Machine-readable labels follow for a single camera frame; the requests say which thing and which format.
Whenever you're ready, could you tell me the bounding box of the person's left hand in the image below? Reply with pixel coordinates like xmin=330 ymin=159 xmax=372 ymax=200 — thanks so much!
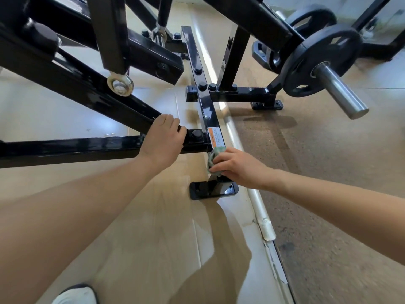
xmin=137 ymin=114 xmax=188 ymax=170

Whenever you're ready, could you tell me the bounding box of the person's right hand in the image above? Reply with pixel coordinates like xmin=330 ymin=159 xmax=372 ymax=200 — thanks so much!
xmin=209 ymin=147 xmax=279 ymax=191

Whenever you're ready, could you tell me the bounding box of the green cleaning cloth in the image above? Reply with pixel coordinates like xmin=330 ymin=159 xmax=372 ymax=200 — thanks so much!
xmin=207 ymin=147 xmax=227 ymax=176

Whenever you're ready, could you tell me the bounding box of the black gym machine frame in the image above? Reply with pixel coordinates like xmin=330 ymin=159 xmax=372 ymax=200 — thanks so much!
xmin=0 ymin=0 xmax=317 ymax=200

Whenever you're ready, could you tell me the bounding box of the person's right forearm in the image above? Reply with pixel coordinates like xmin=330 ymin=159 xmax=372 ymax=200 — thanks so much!
xmin=269 ymin=169 xmax=405 ymax=252

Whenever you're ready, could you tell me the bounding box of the person's left forearm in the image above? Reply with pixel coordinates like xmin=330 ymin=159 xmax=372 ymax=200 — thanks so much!
xmin=0 ymin=154 xmax=160 ymax=304

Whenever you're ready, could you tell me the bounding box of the orange and white warning label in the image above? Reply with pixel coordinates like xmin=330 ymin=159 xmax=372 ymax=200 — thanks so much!
xmin=207 ymin=126 xmax=225 ymax=150

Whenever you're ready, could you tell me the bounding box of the white floor edge strip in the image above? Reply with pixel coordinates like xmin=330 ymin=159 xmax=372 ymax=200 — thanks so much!
xmin=189 ymin=11 xmax=277 ymax=242

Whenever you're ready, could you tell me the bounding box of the black weight plate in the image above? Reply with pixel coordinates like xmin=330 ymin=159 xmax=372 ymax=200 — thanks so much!
xmin=284 ymin=4 xmax=338 ymax=40
xmin=281 ymin=23 xmax=363 ymax=98
xmin=268 ymin=47 xmax=287 ymax=75
xmin=251 ymin=40 xmax=276 ymax=66

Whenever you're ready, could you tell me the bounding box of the steel plate loading sleeve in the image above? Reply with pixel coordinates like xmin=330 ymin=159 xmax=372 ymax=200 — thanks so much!
xmin=311 ymin=61 xmax=370 ymax=120

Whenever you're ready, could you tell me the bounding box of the white shoe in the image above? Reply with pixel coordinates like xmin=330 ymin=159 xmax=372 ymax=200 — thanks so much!
xmin=51 ymin=284 xmax=99 ymax=304

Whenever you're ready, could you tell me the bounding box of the black metal equipment frame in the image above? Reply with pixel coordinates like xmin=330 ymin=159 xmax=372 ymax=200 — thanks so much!
xmin=351 ymin=0 xmax=405 ymax=62

